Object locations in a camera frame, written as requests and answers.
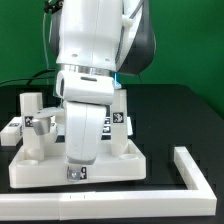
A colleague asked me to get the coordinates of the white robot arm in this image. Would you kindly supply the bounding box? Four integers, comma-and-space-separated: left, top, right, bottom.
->
33, 0, 155, 185

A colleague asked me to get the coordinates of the grey cable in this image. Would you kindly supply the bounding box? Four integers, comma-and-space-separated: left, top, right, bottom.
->
41, 13, 51, 73

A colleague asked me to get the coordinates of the fiducial marker sheet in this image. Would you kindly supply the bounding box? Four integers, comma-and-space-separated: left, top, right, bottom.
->
57, 117, 133, 137

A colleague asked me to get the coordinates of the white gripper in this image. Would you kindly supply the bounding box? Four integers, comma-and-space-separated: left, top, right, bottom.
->
32, 70, 114, 182

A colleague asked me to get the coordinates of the black cable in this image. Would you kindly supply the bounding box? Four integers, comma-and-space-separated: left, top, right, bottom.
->
0, 68, 58, 88

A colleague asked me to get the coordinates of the white L-shaped corner guide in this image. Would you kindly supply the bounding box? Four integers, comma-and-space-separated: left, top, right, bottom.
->
0, 147, 217, 221

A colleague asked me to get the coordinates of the white desk top tray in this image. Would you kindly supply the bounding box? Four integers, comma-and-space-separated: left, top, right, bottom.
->
9, 140, 146, 188

